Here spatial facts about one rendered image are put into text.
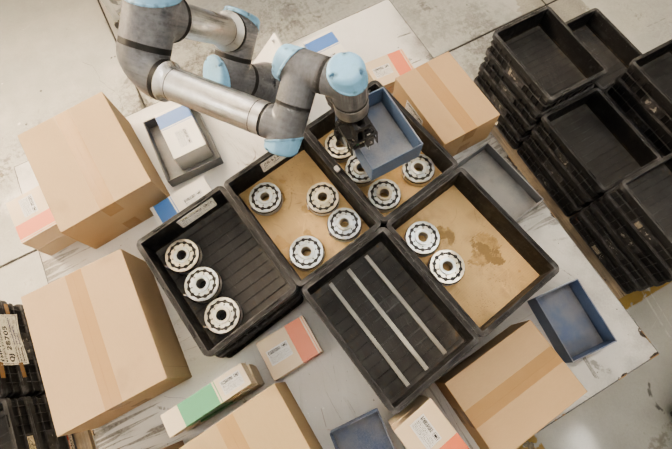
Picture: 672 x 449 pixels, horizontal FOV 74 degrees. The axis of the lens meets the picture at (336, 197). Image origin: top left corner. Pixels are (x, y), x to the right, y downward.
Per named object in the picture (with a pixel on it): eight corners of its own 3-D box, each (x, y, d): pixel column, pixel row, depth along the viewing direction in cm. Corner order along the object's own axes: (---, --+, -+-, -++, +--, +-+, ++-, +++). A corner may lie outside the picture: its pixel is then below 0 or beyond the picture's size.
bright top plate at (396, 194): (361, 190, 141) (361, 189, 140) (388, 173, 142) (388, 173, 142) (380, 215, 137) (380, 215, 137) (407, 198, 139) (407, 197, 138)
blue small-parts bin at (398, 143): (335, 123, 125) (334, 109, 118) (381, 100, 127) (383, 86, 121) (371, 181, 118) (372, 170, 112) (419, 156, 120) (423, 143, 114)
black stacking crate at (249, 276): (151, 253, 140) (135, 243, 130) (231, 198, 146) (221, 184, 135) (219, 359, 128) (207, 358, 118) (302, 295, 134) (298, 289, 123)
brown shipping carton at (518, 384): (482, 452, 127) (499, 463, 112) (434, 381, 134) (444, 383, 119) (561, 389, 132) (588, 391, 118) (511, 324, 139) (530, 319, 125)
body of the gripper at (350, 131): (351, 158, 107) (347, 134, 95) (334, 130, 109) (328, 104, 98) (379, 143, 107) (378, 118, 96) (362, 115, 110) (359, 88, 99)
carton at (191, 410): (178, 434, 121) (169, 438, 115) (168, 413, 123) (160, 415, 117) (255, 382, 125) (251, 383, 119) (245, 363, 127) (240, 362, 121)
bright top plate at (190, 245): (159, 253, 135) (158, 253, 135) (187, 232, 137) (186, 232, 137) (177, 279, 132) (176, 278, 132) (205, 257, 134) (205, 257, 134)
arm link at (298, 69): (261, 94, 90) (309, 112, 88) (275, 38, 87) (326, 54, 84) (278, 94, 97) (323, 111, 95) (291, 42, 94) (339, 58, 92)
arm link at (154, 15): (225, 54, 149) (103, 37, 98) (235, 7, 144) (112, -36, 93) (257, 65, 147) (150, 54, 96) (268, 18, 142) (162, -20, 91)
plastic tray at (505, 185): (441, 178, 158) (444, 173, 153) (483, 148, 162) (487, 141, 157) (495, 238, 150) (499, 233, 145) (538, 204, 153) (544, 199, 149)
